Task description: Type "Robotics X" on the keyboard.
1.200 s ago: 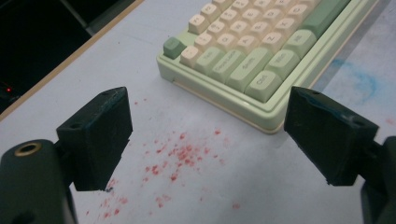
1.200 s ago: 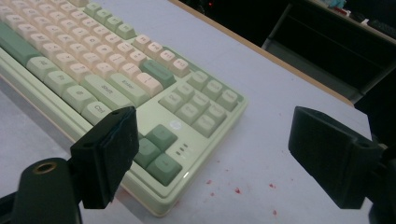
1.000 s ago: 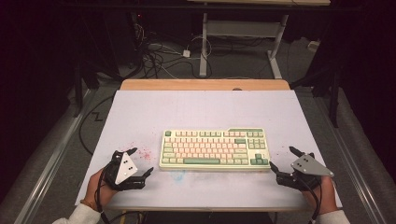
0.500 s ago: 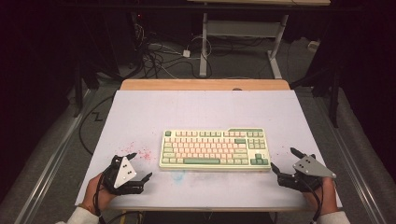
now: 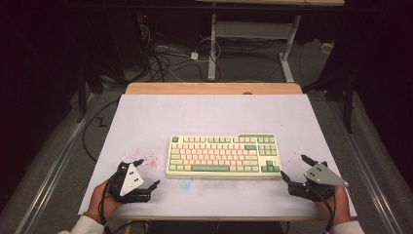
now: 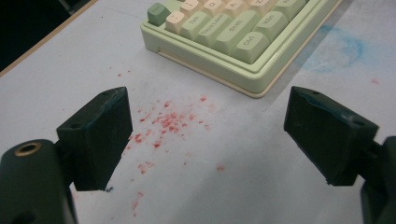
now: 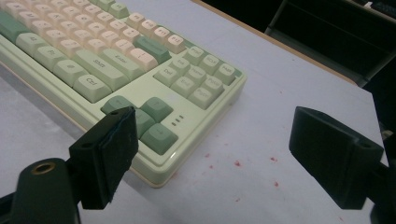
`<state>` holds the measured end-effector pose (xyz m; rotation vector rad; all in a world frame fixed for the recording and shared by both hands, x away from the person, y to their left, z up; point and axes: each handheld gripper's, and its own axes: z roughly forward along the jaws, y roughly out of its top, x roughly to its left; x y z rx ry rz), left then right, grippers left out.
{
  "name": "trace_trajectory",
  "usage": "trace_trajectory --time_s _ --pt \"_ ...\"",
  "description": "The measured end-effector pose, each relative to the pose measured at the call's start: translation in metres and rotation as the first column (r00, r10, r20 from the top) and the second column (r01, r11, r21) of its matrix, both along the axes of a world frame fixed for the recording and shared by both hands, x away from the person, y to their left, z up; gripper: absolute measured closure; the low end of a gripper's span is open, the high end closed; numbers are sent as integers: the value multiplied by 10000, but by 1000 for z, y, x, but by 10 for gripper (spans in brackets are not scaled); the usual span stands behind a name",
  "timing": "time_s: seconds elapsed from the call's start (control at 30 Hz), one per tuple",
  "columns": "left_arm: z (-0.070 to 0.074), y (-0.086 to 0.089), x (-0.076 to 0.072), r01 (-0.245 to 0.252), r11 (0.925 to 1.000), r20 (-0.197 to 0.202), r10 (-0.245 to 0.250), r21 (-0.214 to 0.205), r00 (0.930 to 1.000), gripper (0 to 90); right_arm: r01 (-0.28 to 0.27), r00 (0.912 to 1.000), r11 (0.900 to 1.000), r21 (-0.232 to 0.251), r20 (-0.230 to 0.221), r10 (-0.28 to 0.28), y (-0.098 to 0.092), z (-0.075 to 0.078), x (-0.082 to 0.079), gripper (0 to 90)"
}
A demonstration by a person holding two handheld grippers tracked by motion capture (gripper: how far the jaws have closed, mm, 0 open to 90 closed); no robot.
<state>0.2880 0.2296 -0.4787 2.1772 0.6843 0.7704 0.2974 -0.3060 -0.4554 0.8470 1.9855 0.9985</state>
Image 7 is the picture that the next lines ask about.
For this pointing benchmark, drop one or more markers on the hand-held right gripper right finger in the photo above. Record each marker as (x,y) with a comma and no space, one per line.
(336,155)

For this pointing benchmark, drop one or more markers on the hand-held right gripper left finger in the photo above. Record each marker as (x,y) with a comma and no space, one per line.
(102,155)

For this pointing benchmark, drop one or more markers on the green and cream keyboard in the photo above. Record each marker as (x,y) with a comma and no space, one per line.
(93,62)

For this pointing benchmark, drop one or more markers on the white table mat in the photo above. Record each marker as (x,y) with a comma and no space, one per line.
(280,93)

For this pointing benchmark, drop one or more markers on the wooden table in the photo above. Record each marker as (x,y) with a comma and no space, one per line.
(280,44)

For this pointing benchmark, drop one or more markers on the grey-edged dark frame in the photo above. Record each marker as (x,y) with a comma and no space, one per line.
(314,57)

